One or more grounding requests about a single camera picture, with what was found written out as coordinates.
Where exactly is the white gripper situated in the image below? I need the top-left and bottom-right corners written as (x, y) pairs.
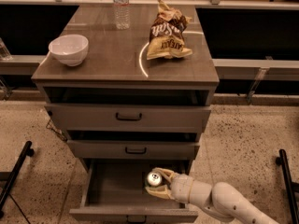
top-left (146, 167), bottom-right (194, 203)

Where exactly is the green soda can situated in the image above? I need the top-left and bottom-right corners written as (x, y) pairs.
top-left (145, 171), bottom-right (163, 188)

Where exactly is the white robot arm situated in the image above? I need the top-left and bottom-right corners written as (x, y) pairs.
top-left (146, 167), bottom-right (279, 224)

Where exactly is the grey open bottom drawer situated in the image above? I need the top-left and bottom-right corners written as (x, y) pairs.
top-left (70, 160), bottom-right (198, 224)

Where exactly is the grey drawer cabinet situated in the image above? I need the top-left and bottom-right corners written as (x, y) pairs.
top-left (32, 6), bottom-right (219, 167)

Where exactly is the grey middle drawer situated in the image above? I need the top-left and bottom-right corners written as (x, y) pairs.
top-left (67, 140), bottom-right (199, 160)

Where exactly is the grey top drawer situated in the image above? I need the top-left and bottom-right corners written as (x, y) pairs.
top-left (45, 104), bottom-right (210, 133)

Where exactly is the black right stand leg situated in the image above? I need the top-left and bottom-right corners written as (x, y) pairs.
top-left (276, 149), bottom-right (299, 224)

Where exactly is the black stand leg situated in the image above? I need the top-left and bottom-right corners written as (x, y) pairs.
top-left (0, 141), bottom-right (35, 218)
top-left (276, 149), bottom-right (299, 224)

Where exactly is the black left stand leg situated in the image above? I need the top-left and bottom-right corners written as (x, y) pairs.
top-left (0, 141), bottom-right (35, 218)

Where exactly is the brown yellow chip bag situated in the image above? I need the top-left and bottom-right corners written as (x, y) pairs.
top-left (147, 0), bottom-right (192, 60)

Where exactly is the white bowl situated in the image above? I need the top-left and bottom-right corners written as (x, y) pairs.
top-left (49, 35), bottom-right (89, 66)

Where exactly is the clear plastic water bottle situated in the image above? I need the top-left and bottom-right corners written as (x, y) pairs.
top-left (113, 0), bottom-right (130, 30)

